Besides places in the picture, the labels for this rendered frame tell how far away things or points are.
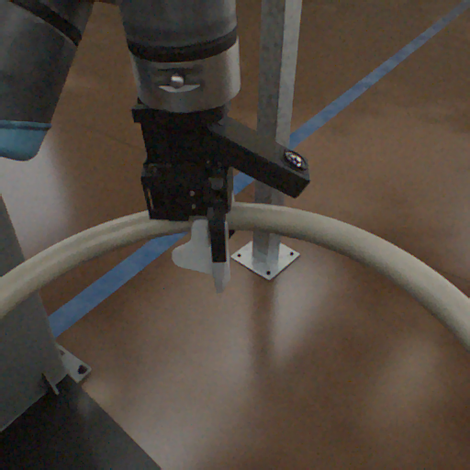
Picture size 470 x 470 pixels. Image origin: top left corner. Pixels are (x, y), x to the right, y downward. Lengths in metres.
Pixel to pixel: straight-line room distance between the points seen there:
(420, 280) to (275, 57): 1.12
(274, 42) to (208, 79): 1.09
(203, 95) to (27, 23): 0.14
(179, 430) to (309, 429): 0.37
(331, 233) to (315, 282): 1.40
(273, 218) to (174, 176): 0.11
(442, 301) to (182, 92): 0.27
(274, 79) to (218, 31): 1.12
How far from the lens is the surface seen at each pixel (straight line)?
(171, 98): 0.40
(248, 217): 0.49
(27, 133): 0.43
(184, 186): 0.46
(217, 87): 0.41
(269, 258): 1.89
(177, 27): 0.38
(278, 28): 1.46
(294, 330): 1.70
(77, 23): 0.45
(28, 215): 2.33
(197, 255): 0.50
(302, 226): 0.48
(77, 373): 1.64
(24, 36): 0.43
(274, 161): 0.45
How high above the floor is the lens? 1.31
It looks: 40 degrees down
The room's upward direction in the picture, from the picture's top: straight up
